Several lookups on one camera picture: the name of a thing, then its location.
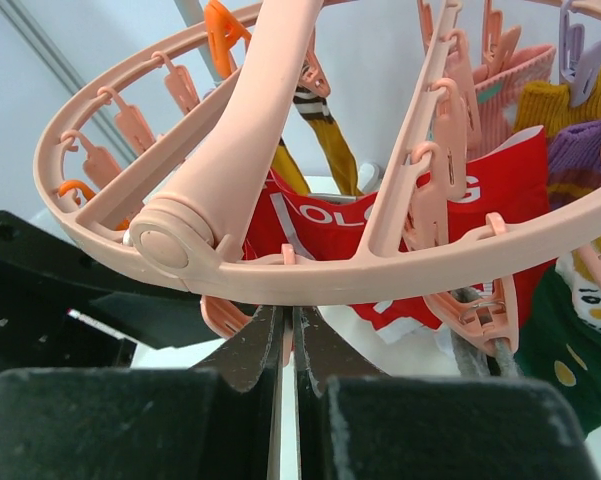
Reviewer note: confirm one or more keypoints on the mustard hanging sock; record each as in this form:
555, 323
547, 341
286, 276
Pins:
314, 110

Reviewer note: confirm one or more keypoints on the grey sock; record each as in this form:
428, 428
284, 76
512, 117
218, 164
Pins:
495, 358

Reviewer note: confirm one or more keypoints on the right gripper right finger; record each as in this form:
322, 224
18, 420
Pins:
357, 422

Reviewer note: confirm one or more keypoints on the red hanging sock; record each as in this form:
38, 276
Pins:
510, 181
272, 223

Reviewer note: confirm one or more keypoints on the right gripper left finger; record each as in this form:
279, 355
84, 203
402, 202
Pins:
215, 420

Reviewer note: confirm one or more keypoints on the pink round clip hanger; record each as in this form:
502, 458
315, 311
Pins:
155, 172

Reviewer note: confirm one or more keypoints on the pink striped yellow-toe sock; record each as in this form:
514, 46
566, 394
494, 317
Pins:
519, 96

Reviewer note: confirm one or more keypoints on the silver clothes rack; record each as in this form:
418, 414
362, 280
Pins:
192, 13

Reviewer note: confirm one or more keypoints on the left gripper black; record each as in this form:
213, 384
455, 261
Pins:
45, 282

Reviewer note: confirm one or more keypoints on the dark green sock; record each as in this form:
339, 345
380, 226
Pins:
560, 343

